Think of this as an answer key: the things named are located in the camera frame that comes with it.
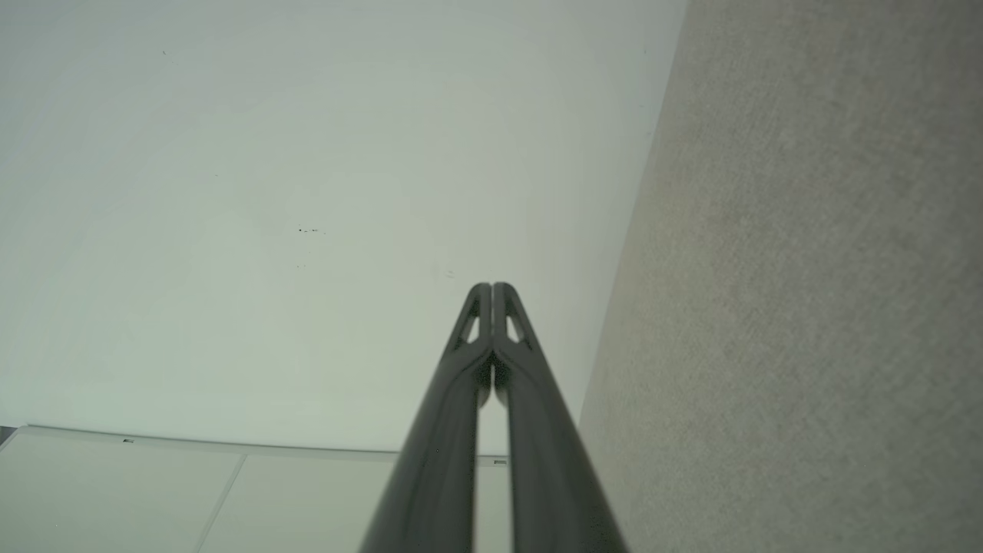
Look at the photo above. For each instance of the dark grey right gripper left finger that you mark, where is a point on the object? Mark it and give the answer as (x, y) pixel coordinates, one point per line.
(438, 476)

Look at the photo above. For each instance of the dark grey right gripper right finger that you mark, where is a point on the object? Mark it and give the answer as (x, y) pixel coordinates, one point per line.
(553, 476)

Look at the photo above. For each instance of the grey fabric sofa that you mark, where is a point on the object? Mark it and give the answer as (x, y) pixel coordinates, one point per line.
(806, 269)

